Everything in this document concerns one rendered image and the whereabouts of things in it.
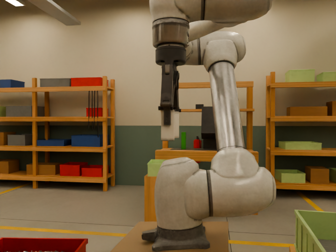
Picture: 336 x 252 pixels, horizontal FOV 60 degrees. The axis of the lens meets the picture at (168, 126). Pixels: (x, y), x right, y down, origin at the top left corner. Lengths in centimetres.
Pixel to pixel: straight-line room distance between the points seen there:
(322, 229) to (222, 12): 102
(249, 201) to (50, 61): 633
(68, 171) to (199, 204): 526
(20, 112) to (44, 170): 125
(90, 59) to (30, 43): 145
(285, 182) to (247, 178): 462
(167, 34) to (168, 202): 52
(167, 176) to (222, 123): 28
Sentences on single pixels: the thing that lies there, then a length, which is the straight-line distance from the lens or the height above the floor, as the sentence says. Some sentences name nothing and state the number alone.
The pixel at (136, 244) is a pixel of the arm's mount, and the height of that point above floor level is 93.
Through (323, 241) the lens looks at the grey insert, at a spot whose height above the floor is 85.
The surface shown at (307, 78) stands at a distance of 560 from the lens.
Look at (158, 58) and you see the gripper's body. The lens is 70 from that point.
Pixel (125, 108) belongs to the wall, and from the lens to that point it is 616.
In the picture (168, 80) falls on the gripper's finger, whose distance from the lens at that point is 65.
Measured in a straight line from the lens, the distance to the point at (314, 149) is 563.
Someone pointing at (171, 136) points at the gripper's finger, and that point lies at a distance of 65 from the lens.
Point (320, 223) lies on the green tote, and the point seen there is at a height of 91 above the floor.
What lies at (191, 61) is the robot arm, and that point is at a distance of 126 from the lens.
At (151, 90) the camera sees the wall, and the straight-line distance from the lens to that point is 605.
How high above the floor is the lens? 134
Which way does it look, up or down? 1 degrees down
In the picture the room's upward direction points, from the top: straight up
